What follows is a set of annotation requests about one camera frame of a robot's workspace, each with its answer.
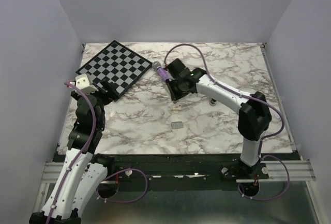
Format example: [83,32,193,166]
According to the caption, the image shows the grey staple strips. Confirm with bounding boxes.
[171,122,183,129]

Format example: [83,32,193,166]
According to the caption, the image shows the small staple box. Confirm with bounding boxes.
[171,104,182,111]

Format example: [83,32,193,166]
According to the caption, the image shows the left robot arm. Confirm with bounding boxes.
[29,74,119,223]

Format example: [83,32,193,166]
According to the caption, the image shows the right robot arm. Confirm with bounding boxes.
[165,59,272,178]

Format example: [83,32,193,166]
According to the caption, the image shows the purple glitter microphone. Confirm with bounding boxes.
[152,61,170,83]

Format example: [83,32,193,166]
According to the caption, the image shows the black grey chessboard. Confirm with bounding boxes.
[76,40,152,97]

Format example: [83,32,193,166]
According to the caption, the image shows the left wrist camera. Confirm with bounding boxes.
[75,73,98,95]

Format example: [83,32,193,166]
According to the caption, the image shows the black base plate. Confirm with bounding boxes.
[53,153,269,193]

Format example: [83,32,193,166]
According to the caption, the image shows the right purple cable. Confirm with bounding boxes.
[164,43,290,201]

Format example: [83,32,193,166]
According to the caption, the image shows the aluminium frame rail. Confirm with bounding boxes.
[34,154,315,213]

